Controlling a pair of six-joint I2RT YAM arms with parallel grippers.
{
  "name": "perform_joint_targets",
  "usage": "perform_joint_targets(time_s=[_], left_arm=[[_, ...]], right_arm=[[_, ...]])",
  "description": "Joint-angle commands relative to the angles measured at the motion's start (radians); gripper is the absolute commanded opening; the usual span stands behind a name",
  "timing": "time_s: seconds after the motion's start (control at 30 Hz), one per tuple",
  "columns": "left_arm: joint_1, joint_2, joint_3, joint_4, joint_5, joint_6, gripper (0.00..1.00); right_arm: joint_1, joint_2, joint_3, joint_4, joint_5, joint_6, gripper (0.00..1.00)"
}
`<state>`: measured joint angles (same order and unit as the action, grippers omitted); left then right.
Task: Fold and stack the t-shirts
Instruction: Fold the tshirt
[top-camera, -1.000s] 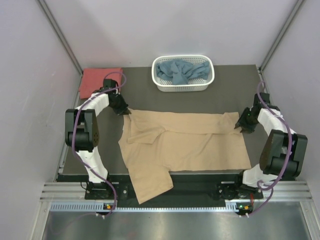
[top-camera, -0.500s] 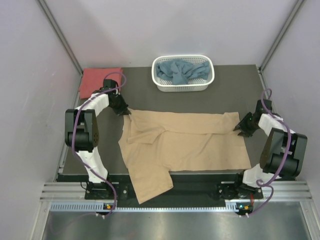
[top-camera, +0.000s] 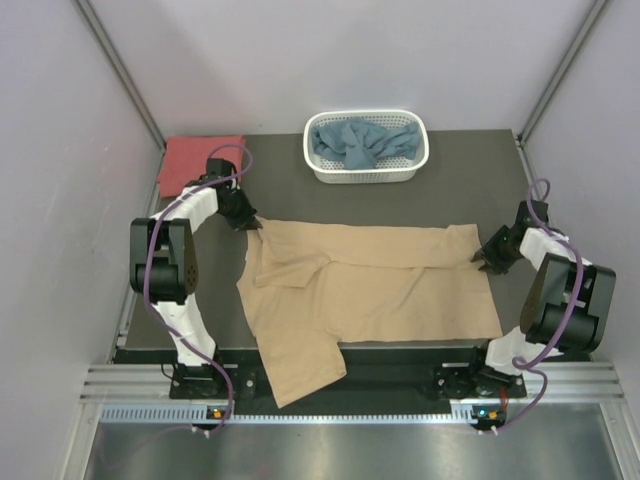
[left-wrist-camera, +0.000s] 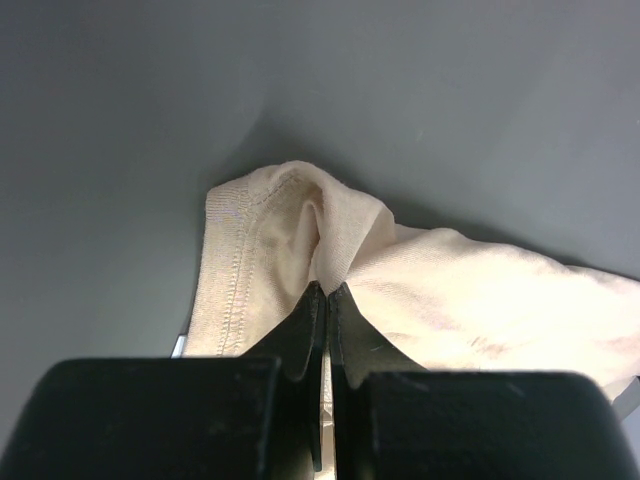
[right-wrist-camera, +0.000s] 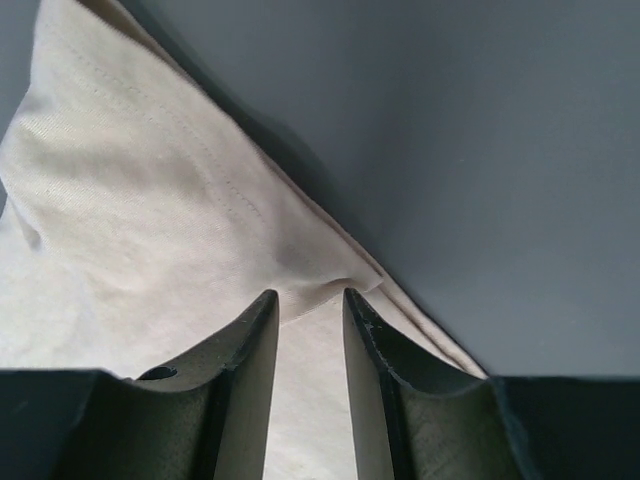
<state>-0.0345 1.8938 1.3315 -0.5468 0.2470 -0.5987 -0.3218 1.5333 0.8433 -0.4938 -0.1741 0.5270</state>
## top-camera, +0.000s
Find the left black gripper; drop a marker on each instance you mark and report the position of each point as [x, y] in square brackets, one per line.
[248, 213]

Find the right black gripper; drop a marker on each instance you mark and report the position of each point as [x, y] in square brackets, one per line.
[488, 253]

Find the folded red t shirt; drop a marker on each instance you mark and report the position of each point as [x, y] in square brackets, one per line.
[186, 157]

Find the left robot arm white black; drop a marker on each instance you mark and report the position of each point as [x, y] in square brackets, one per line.
[163, 266]

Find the aluminium corner post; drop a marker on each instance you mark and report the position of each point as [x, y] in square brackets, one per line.
[595, 13]
[91, 18]

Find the aluminium front frame rail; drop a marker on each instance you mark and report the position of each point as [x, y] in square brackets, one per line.
[568, 382]

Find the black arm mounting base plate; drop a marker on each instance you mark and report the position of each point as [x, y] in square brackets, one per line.
[378, 381]

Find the white perforated plastic basket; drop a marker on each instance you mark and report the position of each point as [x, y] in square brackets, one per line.
[389, 170]

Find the left aluminium corner post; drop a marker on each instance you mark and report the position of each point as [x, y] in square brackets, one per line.
[91, 18]

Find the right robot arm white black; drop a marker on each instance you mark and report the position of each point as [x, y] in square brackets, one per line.
[566, 309]

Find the white slotted cable duct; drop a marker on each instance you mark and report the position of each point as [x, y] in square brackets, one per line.
[202, 414]

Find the beige t shirt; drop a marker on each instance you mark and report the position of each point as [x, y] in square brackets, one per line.
[308, 288]

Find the crumpled blue t shirt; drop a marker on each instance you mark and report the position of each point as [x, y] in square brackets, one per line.
[359, 144]

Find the right aluminium corner post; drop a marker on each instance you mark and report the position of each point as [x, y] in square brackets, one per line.
[595, 13]

